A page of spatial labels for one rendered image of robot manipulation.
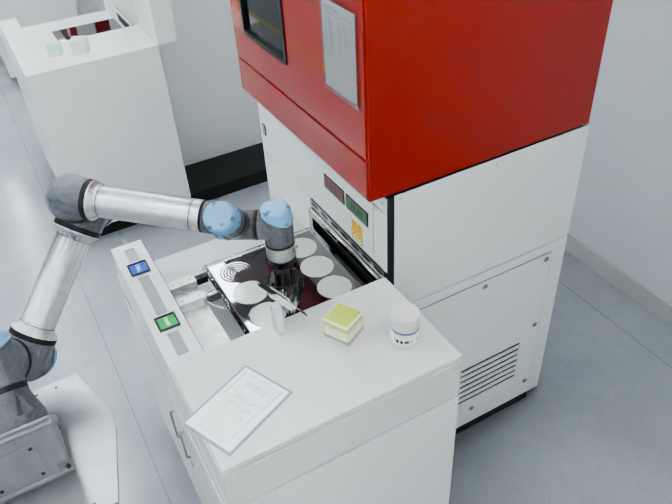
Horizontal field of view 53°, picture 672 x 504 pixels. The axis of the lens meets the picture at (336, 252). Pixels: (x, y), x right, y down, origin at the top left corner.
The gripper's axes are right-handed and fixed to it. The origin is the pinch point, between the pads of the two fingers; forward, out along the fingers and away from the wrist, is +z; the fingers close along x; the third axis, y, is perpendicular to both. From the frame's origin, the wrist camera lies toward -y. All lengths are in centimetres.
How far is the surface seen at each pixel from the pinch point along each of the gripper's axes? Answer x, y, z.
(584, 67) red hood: 82, -38, -49
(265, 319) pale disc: -6.5, 3.0, 1.2
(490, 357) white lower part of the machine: 64, -28, 53
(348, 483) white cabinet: 15.1, 40.5, 22.0
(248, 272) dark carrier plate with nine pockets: -13.5, -17.3, 1.3
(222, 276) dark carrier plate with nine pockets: -21.1, -15.9, 1.3
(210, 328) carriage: -21.9, 3.9, 3.2
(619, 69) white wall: 128, -128, -8
